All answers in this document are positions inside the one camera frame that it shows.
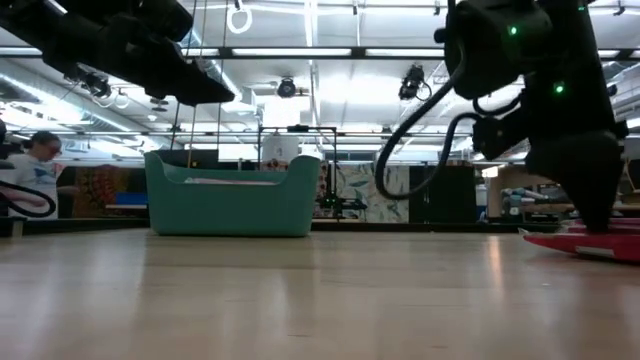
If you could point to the black overhead frame bar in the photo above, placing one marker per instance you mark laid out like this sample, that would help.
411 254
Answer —
310 52

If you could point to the round black ceiling camera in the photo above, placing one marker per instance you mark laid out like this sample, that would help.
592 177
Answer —
286 88

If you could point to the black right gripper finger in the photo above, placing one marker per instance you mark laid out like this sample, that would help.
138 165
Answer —
597 212

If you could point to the black metal frame stand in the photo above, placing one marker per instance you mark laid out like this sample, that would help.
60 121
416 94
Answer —
334 165

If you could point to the black cabinet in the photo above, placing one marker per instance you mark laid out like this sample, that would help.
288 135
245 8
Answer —
450 192

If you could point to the teal plastic basket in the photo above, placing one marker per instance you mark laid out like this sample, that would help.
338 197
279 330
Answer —
230 207

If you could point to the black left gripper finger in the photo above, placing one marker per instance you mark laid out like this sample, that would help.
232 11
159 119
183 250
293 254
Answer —
205 85

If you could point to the person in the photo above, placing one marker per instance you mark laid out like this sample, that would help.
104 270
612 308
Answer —
32 170

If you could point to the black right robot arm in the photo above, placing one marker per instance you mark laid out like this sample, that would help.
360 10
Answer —
550 55

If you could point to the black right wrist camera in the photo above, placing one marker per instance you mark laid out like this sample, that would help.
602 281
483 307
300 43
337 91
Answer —
500 137

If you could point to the black overhead camera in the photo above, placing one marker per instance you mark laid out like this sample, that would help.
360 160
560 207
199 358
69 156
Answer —
412 82

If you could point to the leaf patterned panel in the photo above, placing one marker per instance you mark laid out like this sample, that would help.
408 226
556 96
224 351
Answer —
370 195

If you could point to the blue box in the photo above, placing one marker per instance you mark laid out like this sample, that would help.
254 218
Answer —
131 199

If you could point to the white cylindrical container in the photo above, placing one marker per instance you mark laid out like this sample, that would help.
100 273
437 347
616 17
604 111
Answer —
280 150

